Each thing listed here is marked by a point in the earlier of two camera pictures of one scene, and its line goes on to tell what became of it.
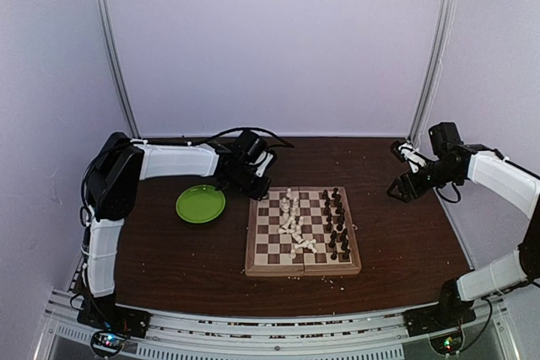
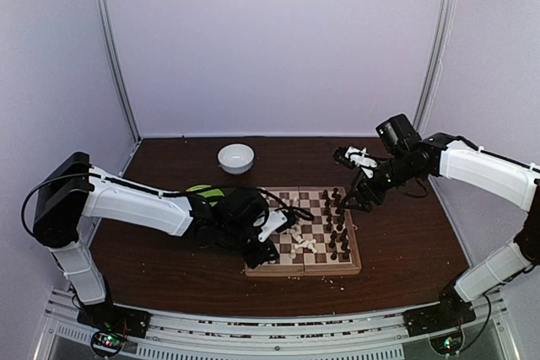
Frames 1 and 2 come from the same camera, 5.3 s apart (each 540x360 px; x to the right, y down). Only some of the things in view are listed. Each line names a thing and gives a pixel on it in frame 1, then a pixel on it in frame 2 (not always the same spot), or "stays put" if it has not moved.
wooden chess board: x=302 y=231 stays put
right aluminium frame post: x=436 y=50 stays put
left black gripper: x=260 y=191 -> x=267 y=253
